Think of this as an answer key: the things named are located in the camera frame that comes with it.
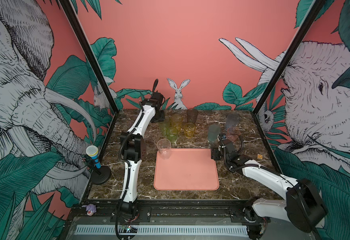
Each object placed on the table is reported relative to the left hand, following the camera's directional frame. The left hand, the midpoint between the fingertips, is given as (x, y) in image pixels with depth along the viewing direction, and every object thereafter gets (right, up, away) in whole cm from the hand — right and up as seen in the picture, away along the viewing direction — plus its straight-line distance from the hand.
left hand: (160, 116), depth 97 cm
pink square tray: (+18, -33, -7) cm, 38 cm away
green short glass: (+8, -11, +7) cm, 15 cm away
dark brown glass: (+22, +1, +6) cm, 23 cm away
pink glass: (+53, -15, +10) cm, 56 cm away
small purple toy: (-31, -46, -26) cm, 61 cm away
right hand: (+34, -19, -10) cm, 40 cm away
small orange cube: (+65, -26, -2) cm, 70 cm away
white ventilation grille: (+6, -56, -27) cm, 62 cm away
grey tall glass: (+56, -1, +22) cm, 61 cm away
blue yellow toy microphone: (-33, -35, -12) cm, 49 cm away
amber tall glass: (+11, -4, +2) cm, 12 cm away
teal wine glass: (+37, -10, +4) cm, 38 cm away
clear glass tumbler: (+2, -20, +2) cm, 20 cm away
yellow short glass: (+20, -8, +16) cm, 27 cm away
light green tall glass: (+2, -8, +4) cm, 9 cm away
